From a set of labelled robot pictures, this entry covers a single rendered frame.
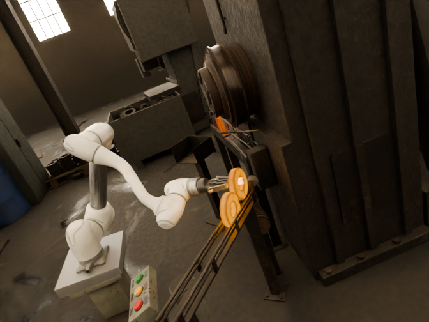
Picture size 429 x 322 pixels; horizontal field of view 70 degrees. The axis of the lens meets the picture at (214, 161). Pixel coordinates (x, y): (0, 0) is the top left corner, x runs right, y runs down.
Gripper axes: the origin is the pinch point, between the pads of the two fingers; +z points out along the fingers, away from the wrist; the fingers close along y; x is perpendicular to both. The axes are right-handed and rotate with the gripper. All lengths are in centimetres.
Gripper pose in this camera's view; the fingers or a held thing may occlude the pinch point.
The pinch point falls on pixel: (236, 181)
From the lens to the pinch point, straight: 147.2
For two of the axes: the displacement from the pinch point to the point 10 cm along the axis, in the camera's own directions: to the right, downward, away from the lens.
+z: 8.6, -1.5, -4.9
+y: -3.6, 5.0, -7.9
